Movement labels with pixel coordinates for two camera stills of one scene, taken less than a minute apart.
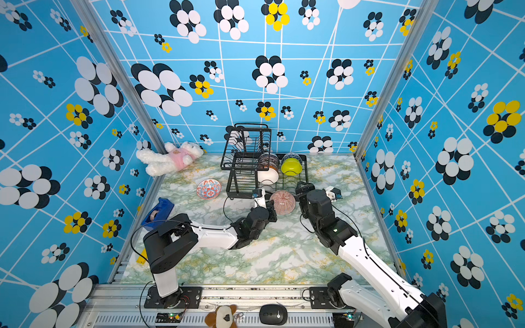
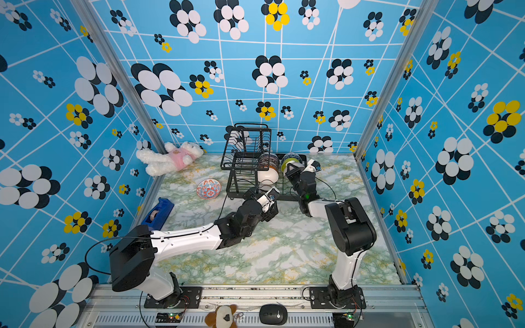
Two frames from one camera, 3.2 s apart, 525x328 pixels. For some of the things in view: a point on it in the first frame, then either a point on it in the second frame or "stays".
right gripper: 304,198 → 292,175
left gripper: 272,211 stays
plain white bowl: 268,178 stays
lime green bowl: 291,167 stays
